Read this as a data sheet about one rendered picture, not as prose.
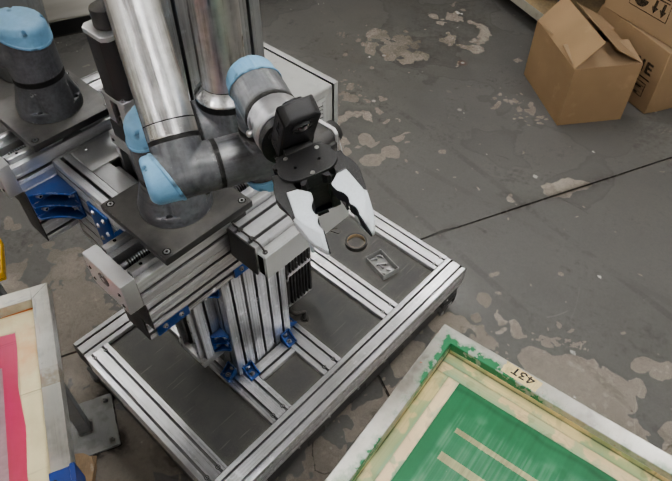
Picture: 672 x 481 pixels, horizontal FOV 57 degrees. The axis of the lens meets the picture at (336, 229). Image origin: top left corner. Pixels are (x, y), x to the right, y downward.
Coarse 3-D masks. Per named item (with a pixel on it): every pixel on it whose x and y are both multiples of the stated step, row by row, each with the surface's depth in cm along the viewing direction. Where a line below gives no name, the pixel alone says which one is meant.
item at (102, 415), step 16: (0, 240) 162; (0, 256) 158; (0, 272) 155; (0, 288) 166; (96, 400) 234; (112, 400) 234; (80, 416) 217; (96, 416) 229; (112, 416) 229; (80, 432) 223; (96, 432) 225; (112, 432) 225; (80, 448) 221; (96, 448) 221
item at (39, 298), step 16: (32, 288) 147; (48, 288) 148; (0, 304) 144; (16, 304) 144; (32, 304) 144; (48, 304) 144; (48, 320) 141; (48, 336) 138; (48, 352) 135; (48, 368) 132; (48, 384) 130; (64, 384) 133; (48, 400) 127; (64, 400) 129; (48, 416) 125; (64, 416) 125; (48, 432) 123; (64, 432) 123; (48, 448) 120; (64, 448) 120; (64, 464) 118
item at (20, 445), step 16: (0, 352) 139; (16, 352) 139; (0, 368) 136; (16, 368) 136; (0, 384) 134; (16, 384) 134; (0, 400) 131; (16, 400) 131; (0, 416) 129; (16, 416) 129; (0, 432) 126; (16, 432) 126; (0, 448) 124; (16, 448) 124; (0, 464) 122; (16, 464) 122; (0, 480) 120; (16, 480) 120
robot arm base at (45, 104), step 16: (48, 80) 141; (64, 80) 145; (16, 96) 144; (32, 96) 142; (48, 96) 143; (64, 96) 145; (80, 96) 150; (32, 112) 144; (48, 112) 144; (64, 112) 146
